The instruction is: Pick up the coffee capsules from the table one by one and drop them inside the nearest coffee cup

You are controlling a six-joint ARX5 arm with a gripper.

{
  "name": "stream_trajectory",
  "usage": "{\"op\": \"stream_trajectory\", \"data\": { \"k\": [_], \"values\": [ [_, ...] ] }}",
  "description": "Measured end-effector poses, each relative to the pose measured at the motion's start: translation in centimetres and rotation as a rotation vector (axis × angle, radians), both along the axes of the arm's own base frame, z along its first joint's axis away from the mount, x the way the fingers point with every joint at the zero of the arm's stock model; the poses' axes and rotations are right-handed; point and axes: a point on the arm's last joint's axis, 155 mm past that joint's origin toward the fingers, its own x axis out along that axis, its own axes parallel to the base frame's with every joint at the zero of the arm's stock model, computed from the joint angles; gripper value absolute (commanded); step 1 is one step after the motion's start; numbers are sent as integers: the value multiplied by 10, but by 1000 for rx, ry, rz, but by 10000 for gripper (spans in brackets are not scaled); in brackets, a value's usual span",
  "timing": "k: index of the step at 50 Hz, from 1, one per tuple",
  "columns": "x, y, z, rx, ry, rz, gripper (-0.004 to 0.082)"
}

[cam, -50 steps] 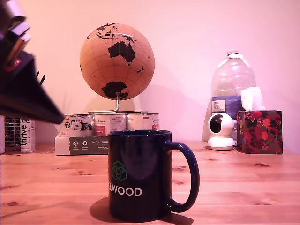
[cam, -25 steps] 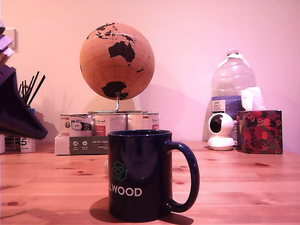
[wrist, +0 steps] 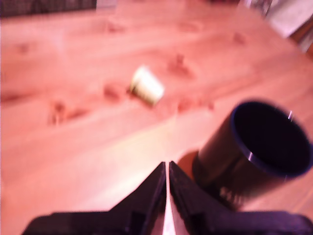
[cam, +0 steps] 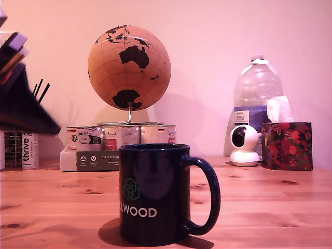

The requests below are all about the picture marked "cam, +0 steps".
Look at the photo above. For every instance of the thin black stick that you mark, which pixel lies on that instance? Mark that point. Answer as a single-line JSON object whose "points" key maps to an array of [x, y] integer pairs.
{"points": [[34, 89], [44, 92], [39, 88]]}

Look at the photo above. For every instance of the white thrive tube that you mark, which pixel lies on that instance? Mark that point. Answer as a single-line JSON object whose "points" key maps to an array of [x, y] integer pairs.
{"points": [[29, 153]]}

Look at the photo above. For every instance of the pet food can black label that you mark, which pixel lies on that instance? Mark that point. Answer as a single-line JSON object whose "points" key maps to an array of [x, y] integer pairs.
{"points": [[83, 135]]}

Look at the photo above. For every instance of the cardboard can tray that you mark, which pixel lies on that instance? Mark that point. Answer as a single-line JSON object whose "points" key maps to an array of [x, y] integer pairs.
{"points": [[70, 160]]}

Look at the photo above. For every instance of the pet food can red label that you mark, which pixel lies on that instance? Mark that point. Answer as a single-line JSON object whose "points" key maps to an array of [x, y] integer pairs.
{"points": [[122, 135]]}

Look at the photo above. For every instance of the metal globe stand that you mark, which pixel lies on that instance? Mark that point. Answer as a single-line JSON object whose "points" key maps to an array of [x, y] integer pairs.
{"points": [[130, 114]]}

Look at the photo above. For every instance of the cork globe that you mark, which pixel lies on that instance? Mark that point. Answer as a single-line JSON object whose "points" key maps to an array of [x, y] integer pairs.
{"points": [[129, 77]]}

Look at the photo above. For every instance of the dark blue printed mug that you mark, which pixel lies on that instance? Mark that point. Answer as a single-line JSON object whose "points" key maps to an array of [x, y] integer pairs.
{"points": [[155, 181]]}

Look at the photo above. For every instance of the large clear water bottle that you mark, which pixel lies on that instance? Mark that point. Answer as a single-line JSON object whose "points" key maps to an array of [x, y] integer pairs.
{"points": [[256, 85]]}

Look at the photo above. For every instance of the white tissue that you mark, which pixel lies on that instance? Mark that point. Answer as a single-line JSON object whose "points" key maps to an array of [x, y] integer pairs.
{"points": [[278, 109]]}

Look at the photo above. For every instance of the floral tissue box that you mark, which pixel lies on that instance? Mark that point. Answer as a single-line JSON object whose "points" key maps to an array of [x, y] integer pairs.
{"points": [[285, 147]]}

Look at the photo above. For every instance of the small white round camera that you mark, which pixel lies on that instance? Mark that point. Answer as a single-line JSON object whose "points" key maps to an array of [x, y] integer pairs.
{"points": [[246, 155]]}

